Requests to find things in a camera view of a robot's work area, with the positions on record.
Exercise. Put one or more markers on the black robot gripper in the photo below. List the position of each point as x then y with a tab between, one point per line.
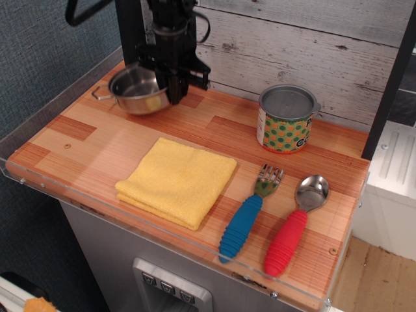
174	60

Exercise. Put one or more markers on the small stainless steel pot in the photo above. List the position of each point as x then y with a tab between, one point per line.
136	91

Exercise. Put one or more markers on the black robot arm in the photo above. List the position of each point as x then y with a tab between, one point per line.
177	29

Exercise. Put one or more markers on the folded yellow cloth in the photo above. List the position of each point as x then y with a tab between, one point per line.
176	182

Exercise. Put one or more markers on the patterned can with grey lid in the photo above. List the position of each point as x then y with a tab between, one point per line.
285	118

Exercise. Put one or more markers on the clear acrylic table guard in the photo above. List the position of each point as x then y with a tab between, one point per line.
68	275

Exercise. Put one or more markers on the grey toy fridge cabinet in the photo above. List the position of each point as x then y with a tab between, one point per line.
110	250

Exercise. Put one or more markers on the silver dispenser button panel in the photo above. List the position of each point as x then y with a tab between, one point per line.
161	290

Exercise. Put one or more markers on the white toy sink unit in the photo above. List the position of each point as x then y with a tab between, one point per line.
385	216

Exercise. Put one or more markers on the orange and black object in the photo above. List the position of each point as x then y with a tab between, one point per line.
19	294

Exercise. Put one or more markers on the dark vertical post left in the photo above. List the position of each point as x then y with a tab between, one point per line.
131	28

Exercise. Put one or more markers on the dark vertical post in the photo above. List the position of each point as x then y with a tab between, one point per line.
131	28
392	86

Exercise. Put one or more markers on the fork with blue handle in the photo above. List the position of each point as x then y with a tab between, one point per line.
238	229

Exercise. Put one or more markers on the spoon with red handle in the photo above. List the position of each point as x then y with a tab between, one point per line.
311	194

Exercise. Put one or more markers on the dark vertical post right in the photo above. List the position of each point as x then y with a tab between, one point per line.
392	86

